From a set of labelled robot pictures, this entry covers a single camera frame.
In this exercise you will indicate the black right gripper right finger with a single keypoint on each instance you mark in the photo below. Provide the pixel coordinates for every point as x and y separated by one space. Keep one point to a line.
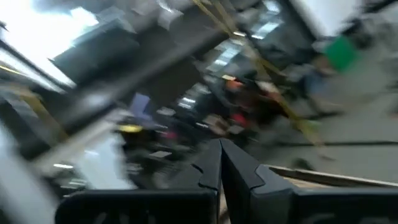
248 193

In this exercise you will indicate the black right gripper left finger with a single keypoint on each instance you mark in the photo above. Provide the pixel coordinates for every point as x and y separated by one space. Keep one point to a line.
210 168

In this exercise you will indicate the green box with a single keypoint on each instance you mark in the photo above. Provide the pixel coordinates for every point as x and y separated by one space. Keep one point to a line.
341 53

